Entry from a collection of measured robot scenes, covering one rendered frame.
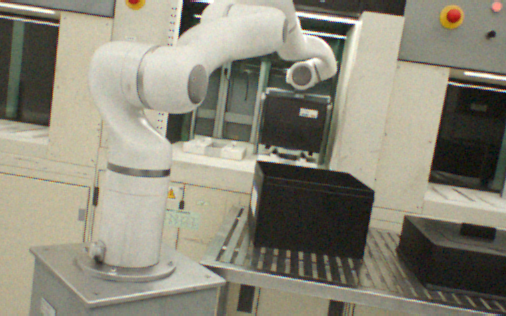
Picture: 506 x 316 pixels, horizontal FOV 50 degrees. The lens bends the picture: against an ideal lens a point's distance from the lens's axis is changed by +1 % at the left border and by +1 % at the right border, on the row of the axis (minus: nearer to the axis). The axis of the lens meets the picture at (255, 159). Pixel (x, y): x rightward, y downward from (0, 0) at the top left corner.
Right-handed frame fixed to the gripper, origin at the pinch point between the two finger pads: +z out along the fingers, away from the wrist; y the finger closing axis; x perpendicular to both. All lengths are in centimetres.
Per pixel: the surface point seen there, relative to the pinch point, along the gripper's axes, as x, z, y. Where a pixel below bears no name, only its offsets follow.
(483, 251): -32, -83, 44
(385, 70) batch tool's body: 5.1, -35.6, 24.0
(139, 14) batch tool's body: 11, -30, -53
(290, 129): -18.5, -10.7, -0.8
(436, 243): -32, -83, 34
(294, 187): -27, -74, 2
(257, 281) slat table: -44, -93, -3
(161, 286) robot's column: -42, -109, -19
